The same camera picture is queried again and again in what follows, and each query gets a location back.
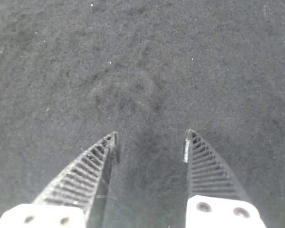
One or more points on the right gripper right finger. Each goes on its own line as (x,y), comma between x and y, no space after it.
(209,175)

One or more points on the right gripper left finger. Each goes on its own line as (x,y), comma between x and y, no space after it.
(80,180)

